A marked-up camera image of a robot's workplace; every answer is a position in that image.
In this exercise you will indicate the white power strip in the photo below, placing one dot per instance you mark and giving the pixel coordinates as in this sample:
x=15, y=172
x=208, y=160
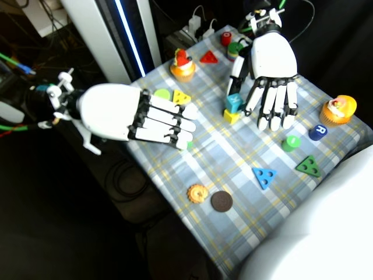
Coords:
x=189, y=34

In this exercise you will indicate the white plug adapter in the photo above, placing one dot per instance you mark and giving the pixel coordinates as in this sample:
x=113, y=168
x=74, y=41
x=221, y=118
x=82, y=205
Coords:
x=195, y=23
x=209, y=29

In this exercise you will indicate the red toy cylinder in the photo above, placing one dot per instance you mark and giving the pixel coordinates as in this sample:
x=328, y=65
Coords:
x=226, y=38

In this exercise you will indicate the blue cylinder with letter R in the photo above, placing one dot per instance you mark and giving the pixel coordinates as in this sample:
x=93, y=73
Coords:
x=318, y=132

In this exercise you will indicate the red toy triangle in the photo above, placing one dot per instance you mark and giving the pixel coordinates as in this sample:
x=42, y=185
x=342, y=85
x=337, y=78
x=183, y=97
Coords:
x=209, y=58

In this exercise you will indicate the yellow toy block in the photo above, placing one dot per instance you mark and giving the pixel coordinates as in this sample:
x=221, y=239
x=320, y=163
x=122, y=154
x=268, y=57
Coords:
x=231, y=116

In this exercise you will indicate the lime green toy disc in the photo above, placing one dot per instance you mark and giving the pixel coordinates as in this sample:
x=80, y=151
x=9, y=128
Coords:
x=161, y=94

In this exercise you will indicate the toy cupcake with red strawberry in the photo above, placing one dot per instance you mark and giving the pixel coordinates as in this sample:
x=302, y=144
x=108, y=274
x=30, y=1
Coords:
x=182, y=68

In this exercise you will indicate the toy cupcake with yellow frosting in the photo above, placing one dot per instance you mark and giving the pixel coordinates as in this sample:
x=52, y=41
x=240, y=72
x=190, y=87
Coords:
x=338, y=111

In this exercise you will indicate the brown chocolate toy cookie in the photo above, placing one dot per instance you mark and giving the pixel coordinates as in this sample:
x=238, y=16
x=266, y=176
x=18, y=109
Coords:
x=222, y=201

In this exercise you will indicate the green toy cylinder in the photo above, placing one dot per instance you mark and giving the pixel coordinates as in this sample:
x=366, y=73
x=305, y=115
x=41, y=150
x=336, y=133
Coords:
x=290, y=143

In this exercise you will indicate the white rounded shell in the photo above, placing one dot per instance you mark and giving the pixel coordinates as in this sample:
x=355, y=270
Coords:
x=320, y=227

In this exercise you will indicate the teal toy block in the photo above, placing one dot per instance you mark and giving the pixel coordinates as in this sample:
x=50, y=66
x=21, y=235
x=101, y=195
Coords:
x=234, y=102

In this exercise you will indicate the white box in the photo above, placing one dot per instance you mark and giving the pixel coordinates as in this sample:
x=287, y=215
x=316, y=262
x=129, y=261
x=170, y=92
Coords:
x=43, y=17

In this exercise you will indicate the green toy block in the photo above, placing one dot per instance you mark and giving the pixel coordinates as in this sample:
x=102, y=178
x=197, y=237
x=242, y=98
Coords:
x=190, y=144

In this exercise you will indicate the blue plaid tablecloth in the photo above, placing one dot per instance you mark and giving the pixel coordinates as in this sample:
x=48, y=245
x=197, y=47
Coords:
x=233, y=151

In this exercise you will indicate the yellow triangle with holes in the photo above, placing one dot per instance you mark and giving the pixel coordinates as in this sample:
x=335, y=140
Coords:
x=180, y=97

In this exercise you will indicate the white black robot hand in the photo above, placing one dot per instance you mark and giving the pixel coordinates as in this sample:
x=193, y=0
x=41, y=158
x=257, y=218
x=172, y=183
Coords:
x=271, y=55
x=107, y=111

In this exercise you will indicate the yellow toy biscuit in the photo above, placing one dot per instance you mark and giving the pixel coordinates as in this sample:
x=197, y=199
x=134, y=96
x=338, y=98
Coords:
x=197, y=193

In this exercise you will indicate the green triangle with holes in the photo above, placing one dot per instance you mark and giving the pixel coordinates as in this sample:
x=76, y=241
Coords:
x=309, y=167

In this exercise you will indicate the blue triangle with holes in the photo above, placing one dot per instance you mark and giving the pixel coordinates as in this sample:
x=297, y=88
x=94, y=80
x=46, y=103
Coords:
x=263, y=176

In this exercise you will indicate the white column with blue light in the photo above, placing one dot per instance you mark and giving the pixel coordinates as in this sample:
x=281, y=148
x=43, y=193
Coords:
x=96, y=35

